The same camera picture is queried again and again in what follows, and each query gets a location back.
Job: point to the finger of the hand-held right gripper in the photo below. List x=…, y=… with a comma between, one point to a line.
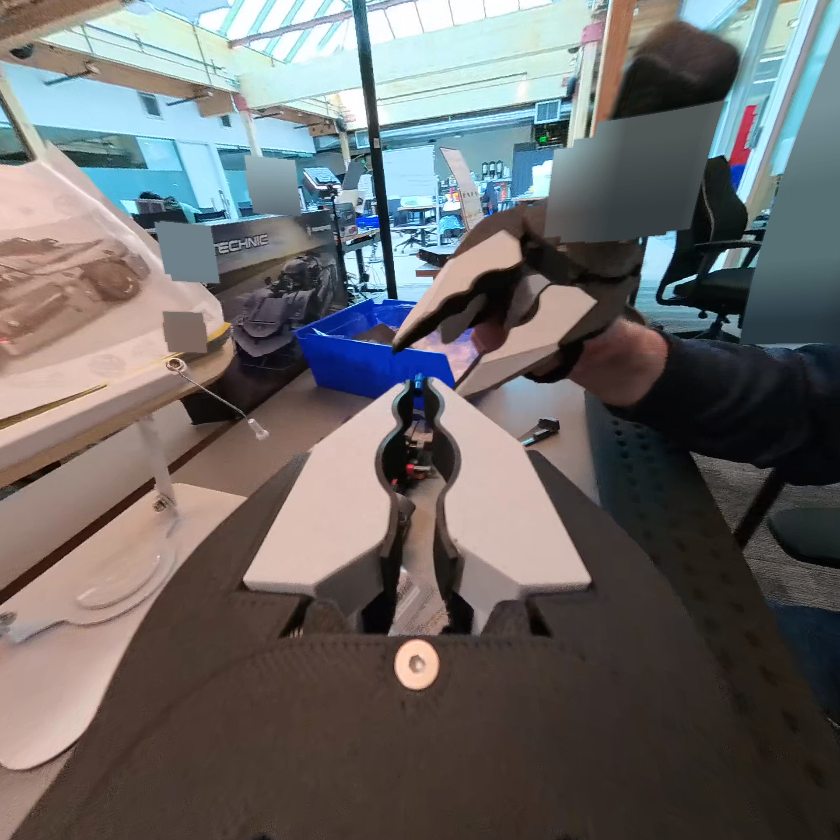
x=544, y=328
x=472, y=269

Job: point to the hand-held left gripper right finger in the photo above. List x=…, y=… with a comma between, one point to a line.
x=512, y=518

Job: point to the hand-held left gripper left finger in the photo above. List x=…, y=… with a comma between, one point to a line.
x=321, y=525

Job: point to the small black lego assembly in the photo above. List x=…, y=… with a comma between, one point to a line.
x=413, y=459

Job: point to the plastic bag of lego parts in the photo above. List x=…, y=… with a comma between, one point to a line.
x=417, y=604

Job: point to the lego instruction booklet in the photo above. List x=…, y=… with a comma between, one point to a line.
x=65, y=229

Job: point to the person's right forearm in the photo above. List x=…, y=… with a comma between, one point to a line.
x=741, y=407

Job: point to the dark lego set box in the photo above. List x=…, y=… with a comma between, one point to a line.
x=282, y=275

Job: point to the person's right hand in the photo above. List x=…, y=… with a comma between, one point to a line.
x=623, y=361

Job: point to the black flat box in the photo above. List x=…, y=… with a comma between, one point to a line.
x=439, y=253

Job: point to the wooden background table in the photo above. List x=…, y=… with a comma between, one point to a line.
x=433, y=266

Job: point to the brown leaning board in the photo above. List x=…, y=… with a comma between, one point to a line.
x=463, y=190

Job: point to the brown cardboard piece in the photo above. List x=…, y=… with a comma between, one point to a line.
x=374, y=334

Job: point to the blue plastic bin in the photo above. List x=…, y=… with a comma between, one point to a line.
x=354, y=367

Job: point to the black metal pole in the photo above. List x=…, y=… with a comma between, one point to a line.
x=374, y=131

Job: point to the studio light on tripod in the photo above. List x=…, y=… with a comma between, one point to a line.
x=321, y=180

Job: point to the black office chair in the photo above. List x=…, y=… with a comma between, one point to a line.
x=715, y=262

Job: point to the green chair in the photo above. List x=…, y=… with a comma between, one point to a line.
x=807, y=531

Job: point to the white book stand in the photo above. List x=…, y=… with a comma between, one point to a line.
x=65, y=689

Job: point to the person's dark blue jacket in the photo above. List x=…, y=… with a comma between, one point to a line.
x=807, y=656

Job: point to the wooden post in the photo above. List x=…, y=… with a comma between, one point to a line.
x=607, y=65

